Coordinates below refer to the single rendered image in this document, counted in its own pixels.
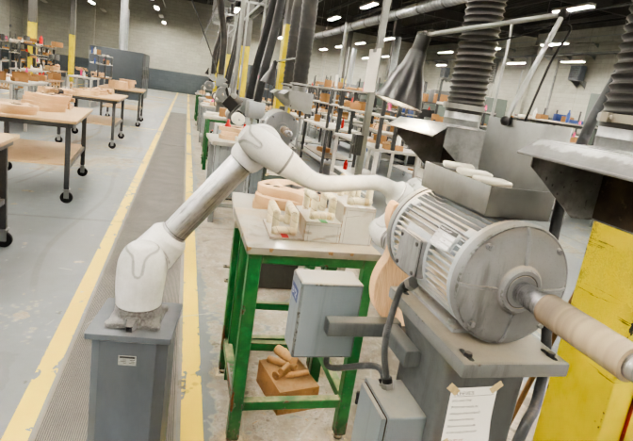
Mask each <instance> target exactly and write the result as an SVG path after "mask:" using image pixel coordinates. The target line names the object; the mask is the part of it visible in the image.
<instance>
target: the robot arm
mask: <svg viewBox="0 0 633 441"><path fill-rule="evenodd" d="M237 139H238V141H237V142H236V144H235V145H234V147H233V148H232V152H231V155H230V156H229V157H228V158H227V159H226V160H225V161H224V162H223V163H222V164H221V165H220V166H219V167H218V168H217V169H216V170H215V171H214V172H213V173H212V174H211V175H210V177H209V178H208V179H207V180H206V181H205V182H204V183H203V184H202V185H201V186H200V187H199V188H198V189H197V190H196V191H195V192H194V193H193V194H192V195H191V196H190V197H189V198H188V199H187V200H186V201H185V202H184V203H183V204H182V205H181V206H180V208H179V209H178V210H177V211H176V212H175V213H174V214H173V215H172V216H171V217H170V218H169V219H168V220H167V221H166V222H158V223H155V224H154V225H153V226H152V227H151V228H149V229H148V230H147V231H146V232H145V233H144V234H143V235H142V236H141V237H139V238H138V239H137V240H135V241H132V242H131V243H129V244H127V245H126V246H125V247H124V249H123V250H122V252H121V254H120V256H119V259H118V264H117V270H116V282H115V297H116V302H115V309H114V311H113V313H112V314H111V316H110V318H109V319H107V320H106V321H105V327H106V328H125V332H126V333H129V334H131V333H133V332H134V331H135V330H136V329H140V330H149V331H153V332H157V331H159V330H160V323H161V321H162V318H163V317H164V314H165V313H166V312H167V311H168V308H169V307H168V306H167V305H166V304H162V297H163V292H164V285H165V281H166V274H167V271H168V269H169V268H170V267H171V266H172V265H173V264H174V262H175V261H176V260H177V258H178V257H179V256H180V255H181V254H182V253H183V251H184V250H185V248H186V239H187V238H188V237H189V236H190V234H191V233H192V232H193V231H194V230H195V229H196V228H197V227H198V226H199V225H200V224H201V223H202V222H203V221H204V220H205V219H206V218H207V217H208V216H209V215H210V214H211V213H212V212H213V211H214V210H215V209H216V208H217V207H218V206H219V205H220V204H221V203H222V202H223V201H224V200H225V199H226V198H227V197H228V196H229V194H230V193H231V192H232V191H233V190H234V189H235V188H236V187H237V186H238V185H239V184H240V183H241V182H242V181H243V180H244V179H245V178H246V177H247V176H248V175H249V174H250V173H254V172H258V171H259V170H261V169H262V168H263V167H265V168H266V169H268V170H270V171H272V172H275V173H276V174H278V175H280V176H282V177H284V178H286V179H288V180H290V181H292V182H294V183H296V184H298V185H300V186H302V187H305V188H308V189H311V190H313V191H318V192H343V191H356V190H377V191H379V192H381V193H382V194H383V195H384V196H385V197H386V203H387V204H388V203H389V202H390V201H391V200H394V201H396V202H397V203H399V204H400V203H401V202H402V201H403V200H404V199H405V198H406V197H407V196H408V195H410V194H411V193H413V192H414V191H416V190H418V189H420V188H424V187H423V186H421V183H422V179H420V178H413V179H410V180H409V181H408V182H407V183H404V182H398V183H397V182H394V181H392V180H390V179H388V178H385V177H382V176H378V175H336V176H330V175H322V174H319V173H316V172H315V171H313V170H311V169H310V168H309V167H308V166H307V165H306V164H305V163H304V162H303V161H302V160H301V159H300V158H299V156H298V155H297V154H296V153H295V152H294V151H292V150H291V149H290V148H289V147H288V146H287V145H286V144H285V143H284V142H283V141H282V139H281V137H280V135H279V134H278V132H277V131H276V130H275V129H274V128H273V127H271V126H270V125H268V124H264V123H258V124H255V125H253V124H249V125H246V126H245V127H244V128H243V129H242V130H241V132H240V133H239V135H238V138H237ZM384 215H385V213H384V214H383V215H382V216H380V217H379V218H376V219H375V220H373V221H372V222H371V223H370V224H369V227H368V232H369V234H370V236H371V238H372V240H373V241H374V242H375V243H376V245H378V246H379V247H380V248H382V249H384V250H385V248H386V244H387V239H386V237H387V230H386V226H385V221H384Z"/></svg>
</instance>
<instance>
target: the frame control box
mask: <svg viewBox="0 0 633 441"><path fill-rule="evenodd" d="M363 290H364V285H363V284H362V283H361V282H360V281H359V279H358V278H357V277H356V276H355V274H354V273H353V272H352V271H339V270H319V269H295V270H294V276H293V283H292V288H291V295H290V302H289V308H288V315H287V322H286V328H285V334H284V339H285V342H286V345H287V347H288V349H289V352H290V355H291V357H324V358H323V364H324V367H325V368H326V369H328V370H331V371H345V370H354V369H376V370H377V371H378V372H379V373H380V376H381V377H383V376H382V375H383V374H382V368H381V365H379V364H377V363H373V362H362V363H352V364H344V365H332V364H330V362H329V361H330V357H351V354H352V348H353V343H354V337H355V336H326V334H325V332H324V329H323V328H324V322H325V317H326V316H346V317H359V312H360V306H361V300H362V296H363ZM381 377H380V378H379V379H378V380H379V382H380V383H379V386H381Z"/></svg>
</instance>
